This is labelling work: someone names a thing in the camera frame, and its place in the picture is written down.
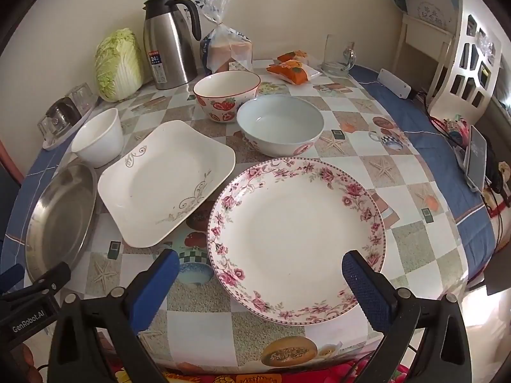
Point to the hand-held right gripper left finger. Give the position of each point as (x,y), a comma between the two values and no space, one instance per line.
(157,287)

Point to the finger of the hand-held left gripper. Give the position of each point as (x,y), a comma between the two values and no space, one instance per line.
(52,277)
(12,274)

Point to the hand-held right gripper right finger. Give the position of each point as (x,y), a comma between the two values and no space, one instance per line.
(365,287)

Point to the pale blue bowl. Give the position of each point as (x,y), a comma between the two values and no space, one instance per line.
(279,119)

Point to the strawberry print bowl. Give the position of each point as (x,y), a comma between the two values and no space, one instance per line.
(225,85)

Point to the round steel plate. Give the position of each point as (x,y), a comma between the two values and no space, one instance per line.
(60,219)

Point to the checkered printed tablecloth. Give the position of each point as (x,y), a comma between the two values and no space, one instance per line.
(399,211)

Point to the round floral plate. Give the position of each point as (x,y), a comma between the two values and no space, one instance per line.
(287,239)

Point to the square white plate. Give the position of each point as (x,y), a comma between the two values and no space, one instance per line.
(159,183)

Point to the small white bowl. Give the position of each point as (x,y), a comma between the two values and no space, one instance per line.
(98,139)

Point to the clear drinking glass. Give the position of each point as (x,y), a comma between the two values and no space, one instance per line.
(50,127)
(82,95)

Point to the dark brown glass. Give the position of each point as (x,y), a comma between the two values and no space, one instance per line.
(60,111)

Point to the silver phone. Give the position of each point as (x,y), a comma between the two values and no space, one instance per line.
(477,159)

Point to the black adapter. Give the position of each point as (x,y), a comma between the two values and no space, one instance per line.
(495,175)

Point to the pink trinkets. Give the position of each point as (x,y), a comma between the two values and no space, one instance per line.
(455,129)

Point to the white cut-out chair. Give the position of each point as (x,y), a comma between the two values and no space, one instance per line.
(447,99)

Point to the white power strip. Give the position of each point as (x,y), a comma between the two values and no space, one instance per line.
(394,83)

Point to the napa cabbage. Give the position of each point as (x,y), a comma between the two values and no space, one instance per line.
(117,66)

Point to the orange snack packet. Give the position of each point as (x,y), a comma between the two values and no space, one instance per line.
(293,56)
(289,72)

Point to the clear glass mug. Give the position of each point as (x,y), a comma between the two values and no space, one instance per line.
(337,56)

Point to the steel thermos jug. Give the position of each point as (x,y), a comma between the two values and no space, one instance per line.
(167,48)

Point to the white wooden shelf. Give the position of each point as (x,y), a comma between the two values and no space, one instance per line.
(423,48)

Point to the bagged sliced bread loaf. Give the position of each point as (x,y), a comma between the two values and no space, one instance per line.
(227,50)

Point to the grey printed box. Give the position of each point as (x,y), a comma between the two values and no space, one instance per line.
(433,6)

